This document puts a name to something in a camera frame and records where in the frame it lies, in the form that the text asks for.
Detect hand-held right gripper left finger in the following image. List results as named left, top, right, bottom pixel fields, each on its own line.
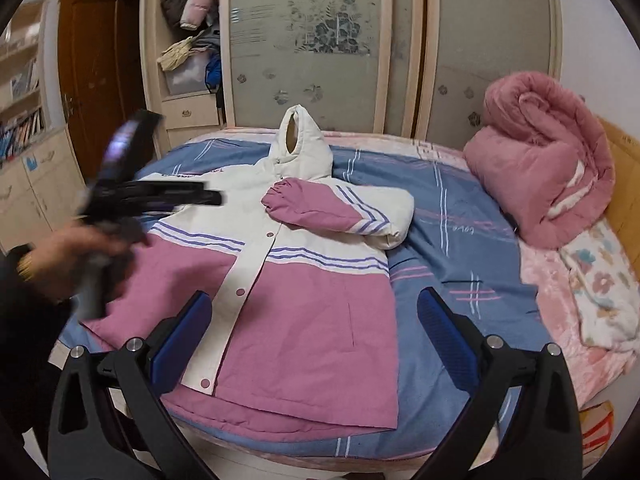
left=47, top=290, right=221, bottom=480

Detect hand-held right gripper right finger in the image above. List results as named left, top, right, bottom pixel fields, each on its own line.
left=415, top=287, right=583, bottom=480

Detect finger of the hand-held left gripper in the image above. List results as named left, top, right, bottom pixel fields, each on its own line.
left=140, top=181, right=223, bottom=211

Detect pink and white hooded jacket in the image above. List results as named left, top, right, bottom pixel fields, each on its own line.
left=80, top=105, right=416, bottom=431

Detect person's left forearm dark sleeve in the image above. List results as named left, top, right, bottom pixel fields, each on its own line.
left=0, top=244, right=76, bottom=461

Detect grey folded clothes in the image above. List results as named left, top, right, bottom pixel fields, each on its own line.
left=192, top=27, right=222, bottom=56

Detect person's left hand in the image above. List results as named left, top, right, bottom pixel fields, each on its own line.
left=30, top=224, right=151, bottom=306

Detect cream wardrobe drawer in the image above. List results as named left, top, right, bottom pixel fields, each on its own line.
left=162, top=92, right=224, bottom=129
left=166, top=125, right=227, bottom=150

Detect brown wooden door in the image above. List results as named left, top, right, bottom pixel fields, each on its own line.
left=57, top=0, right=151, bottom=181

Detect cream cabinet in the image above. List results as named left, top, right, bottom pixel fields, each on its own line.
left=0, top=127, right=86, bottom=256

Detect beige cloth bag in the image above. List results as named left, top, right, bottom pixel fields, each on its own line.
left=157, top=35, right=201, bottom=73

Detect row of books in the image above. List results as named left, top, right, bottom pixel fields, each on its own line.
left=0, top=110, right=46, bottom=162

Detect blue cloth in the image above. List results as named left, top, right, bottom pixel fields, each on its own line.
left=205, top=52, right=224, bottom=93

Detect pink fleece bed sheet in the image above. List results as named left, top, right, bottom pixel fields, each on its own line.
left=50, top=127, right=618, bottom=463

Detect blue plaid bed sheet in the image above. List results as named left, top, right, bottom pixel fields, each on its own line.
left=55, top=135, right=551, bottom=461

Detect cream bookshelf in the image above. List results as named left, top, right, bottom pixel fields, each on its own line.
left=0, top=0, right=51, bottom=163

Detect floral white pillow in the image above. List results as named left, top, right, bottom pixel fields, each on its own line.
left=560, top=217, right=640, bottom=351

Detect frosted wardrobe door large flowers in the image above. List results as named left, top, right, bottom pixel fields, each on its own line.
left=222, top=0, right=393, bottom=133

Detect rolled pink quilt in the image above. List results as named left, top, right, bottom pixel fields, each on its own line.
left=462, top=71, right=617, bottom=251

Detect yellow wooden headboard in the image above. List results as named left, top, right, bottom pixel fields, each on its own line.
left=595, top=115, right=640, bottom=241

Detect cream wardrobe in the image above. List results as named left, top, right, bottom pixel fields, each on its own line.
left=139, top=0, right=563, bottom=151

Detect frosted wardrobe door small flowers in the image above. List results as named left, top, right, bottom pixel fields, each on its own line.
left=417, top=0, right=558, bottom=148

